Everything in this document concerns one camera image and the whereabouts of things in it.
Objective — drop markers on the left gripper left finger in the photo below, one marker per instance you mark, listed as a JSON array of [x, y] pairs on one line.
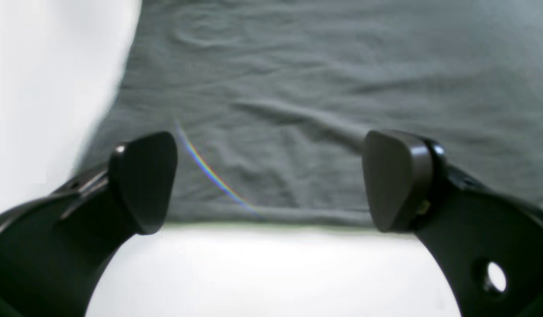
[[55, 249]]

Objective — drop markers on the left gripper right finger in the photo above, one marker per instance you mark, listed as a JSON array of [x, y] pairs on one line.
[[488, 245]]

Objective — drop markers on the dark grey T-shirt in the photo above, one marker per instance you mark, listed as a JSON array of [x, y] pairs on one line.
[[270, 99]]

